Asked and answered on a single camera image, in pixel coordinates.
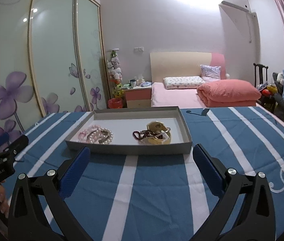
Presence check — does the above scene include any white pearl bracelet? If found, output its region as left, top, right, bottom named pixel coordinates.
left=89, top=127, right=114, bottom=145

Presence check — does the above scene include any dark red bead bracelet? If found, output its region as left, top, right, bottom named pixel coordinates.
left=132, top=129, right=155, bottom=141

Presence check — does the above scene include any thin silver bangle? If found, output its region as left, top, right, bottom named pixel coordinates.
left=147, top=127, right=171, bottom=140

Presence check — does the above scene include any yellow wristwatch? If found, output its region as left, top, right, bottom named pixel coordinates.
left=142, top=121, right=172, bottom=145

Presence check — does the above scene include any sliding wardrobe with purple flowers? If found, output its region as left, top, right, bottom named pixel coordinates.
left=0, top=0, right=107, bottom=140

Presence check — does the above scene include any red waste bin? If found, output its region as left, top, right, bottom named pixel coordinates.
left=108, top=98, right=123, bottom=109

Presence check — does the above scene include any grey cardboard tray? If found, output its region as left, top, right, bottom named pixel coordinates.
left=65, top=107, right=192, bottom=156

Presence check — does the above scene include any plush toy tower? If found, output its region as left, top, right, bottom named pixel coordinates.
left=107, top=48, right=124, bottom=98

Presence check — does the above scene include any pink nightstand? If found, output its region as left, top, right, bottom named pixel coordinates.
left=124, top=85, right=152, bottom=108

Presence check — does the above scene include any white mug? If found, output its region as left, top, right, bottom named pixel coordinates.
left=129, top=80, right=137, bottom=88

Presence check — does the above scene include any folded salmon duvet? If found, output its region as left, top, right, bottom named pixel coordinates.
left=197, top=80, right=261, bottom=108

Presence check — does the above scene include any bed with pink sheet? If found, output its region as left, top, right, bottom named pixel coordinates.
left=151, top=83, right=207, bottom=109

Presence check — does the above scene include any white patterned pillow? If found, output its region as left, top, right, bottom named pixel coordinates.
left=163, top=76, right=205, bottom=90

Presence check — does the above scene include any dark wooden chair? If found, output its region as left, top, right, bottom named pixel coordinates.
left=253, top=63, right=269, bottom=87

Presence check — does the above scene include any purple floral pillow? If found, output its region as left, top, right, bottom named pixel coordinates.
left=200, top=65, right=221, bottom=81

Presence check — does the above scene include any beige pink headboard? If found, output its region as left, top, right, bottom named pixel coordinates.
left=150, top=52, right=226, bottom=83

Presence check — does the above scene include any white air conditioner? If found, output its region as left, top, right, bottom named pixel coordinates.
left=219, top=0, right=257, bottom=17

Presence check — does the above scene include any wall socket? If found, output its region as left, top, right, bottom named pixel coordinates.
left=134, top=47, right=144, bottom=52

